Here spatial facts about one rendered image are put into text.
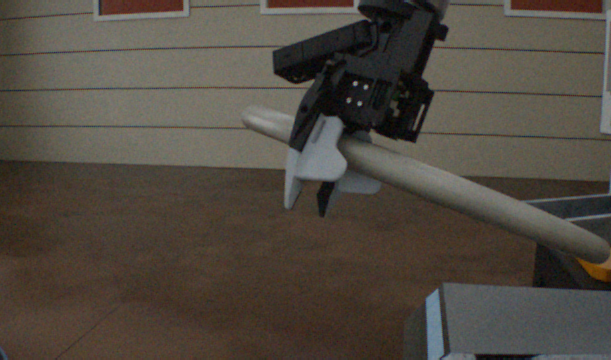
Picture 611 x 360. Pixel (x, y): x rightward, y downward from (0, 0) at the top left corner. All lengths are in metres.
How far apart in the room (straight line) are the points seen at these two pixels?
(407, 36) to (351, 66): 0.06
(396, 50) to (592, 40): 6.92
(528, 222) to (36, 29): 8.43
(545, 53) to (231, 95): 3.76
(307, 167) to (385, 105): 0.09
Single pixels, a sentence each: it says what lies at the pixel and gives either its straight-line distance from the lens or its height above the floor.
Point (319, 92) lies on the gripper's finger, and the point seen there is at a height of 1.35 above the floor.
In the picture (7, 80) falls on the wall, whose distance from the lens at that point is 9.11.
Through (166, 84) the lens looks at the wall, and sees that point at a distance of 7.83.
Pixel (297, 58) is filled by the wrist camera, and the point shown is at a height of 1.38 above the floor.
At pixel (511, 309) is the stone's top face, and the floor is 0.87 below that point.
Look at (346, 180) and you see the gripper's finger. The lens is 0.60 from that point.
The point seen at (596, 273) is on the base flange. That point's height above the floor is 0.76.
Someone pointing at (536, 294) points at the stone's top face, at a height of 0.87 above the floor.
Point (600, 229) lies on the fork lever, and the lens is 0.92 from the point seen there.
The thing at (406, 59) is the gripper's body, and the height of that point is 1.38.
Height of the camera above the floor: 1.38
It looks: 12 degrees down
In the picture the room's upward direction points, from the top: straight up
